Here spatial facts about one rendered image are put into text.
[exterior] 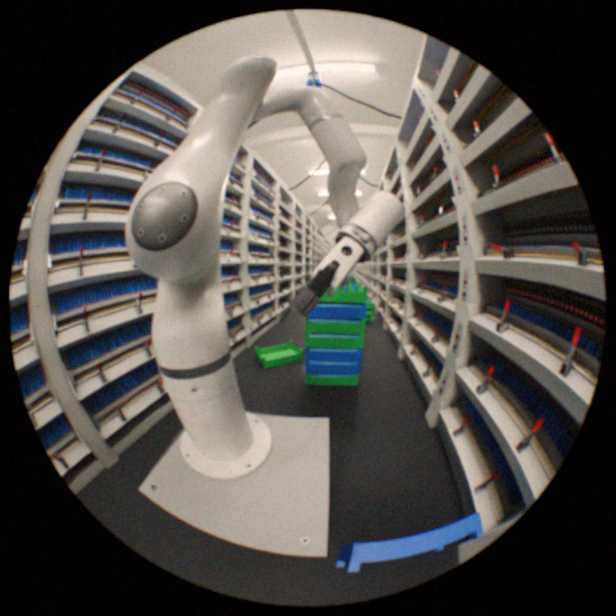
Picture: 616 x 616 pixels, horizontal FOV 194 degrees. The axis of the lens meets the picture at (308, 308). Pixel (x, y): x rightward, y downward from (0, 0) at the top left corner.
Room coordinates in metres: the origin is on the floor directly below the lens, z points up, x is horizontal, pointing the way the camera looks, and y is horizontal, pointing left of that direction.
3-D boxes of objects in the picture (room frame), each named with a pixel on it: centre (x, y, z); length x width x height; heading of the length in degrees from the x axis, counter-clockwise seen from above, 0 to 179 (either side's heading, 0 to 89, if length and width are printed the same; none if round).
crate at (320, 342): (0.98, -0.15, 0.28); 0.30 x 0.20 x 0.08; 84
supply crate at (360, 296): (0.98, -0.15, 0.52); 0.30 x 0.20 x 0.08; 84
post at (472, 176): (0.47, -0.65, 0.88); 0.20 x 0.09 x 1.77; 78
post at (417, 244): (1.15, -0.79, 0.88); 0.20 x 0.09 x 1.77; 78
